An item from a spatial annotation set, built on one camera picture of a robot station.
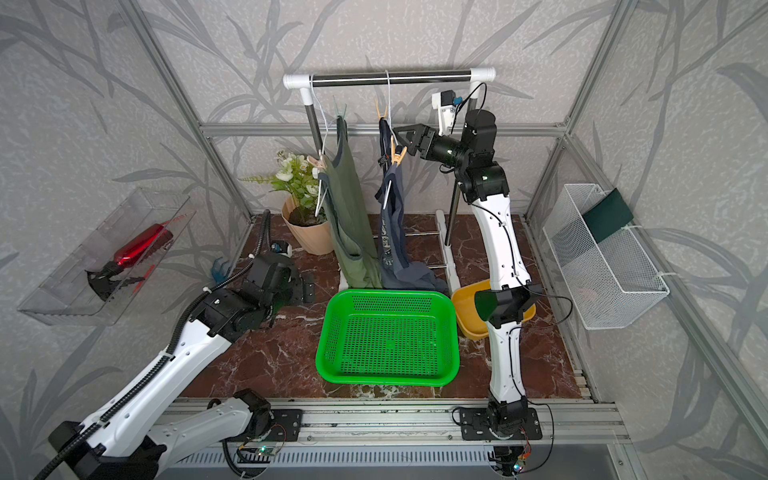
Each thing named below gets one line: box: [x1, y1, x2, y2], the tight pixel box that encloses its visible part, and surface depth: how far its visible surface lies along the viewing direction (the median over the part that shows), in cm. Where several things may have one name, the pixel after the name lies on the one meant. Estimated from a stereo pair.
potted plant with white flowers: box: [238, 152, 333, 255], surface depth 95 cm
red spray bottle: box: [85, 224, 174, 301], surface depth 65 cm
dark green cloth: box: [582, 188, 634, 244], surface depth 72 cm
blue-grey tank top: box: [379, 163, 449, 294], surface depth 79 cm
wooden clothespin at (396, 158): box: [390, 134, 408, 166], surface depth 61 cm
